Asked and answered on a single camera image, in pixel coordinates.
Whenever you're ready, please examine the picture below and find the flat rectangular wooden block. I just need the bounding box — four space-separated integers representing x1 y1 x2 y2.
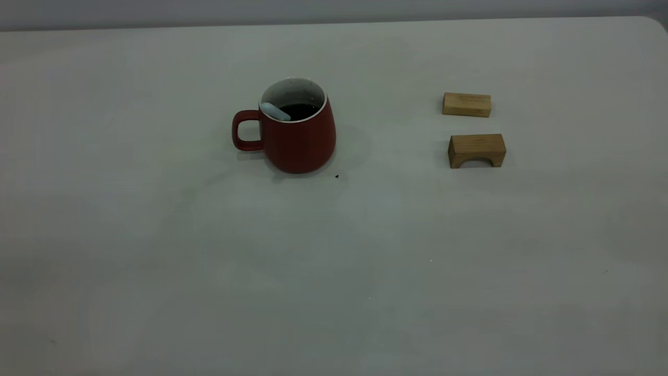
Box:
443 92 492 118

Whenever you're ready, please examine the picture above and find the arched wooden block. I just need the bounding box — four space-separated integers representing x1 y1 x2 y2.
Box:
448 134 507 169

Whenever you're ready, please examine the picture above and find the red ceramic mug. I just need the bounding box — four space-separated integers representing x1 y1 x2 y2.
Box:
232 78 337 174

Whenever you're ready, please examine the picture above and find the spoon with pale blue handle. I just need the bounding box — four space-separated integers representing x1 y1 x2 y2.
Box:
260 102 292 122

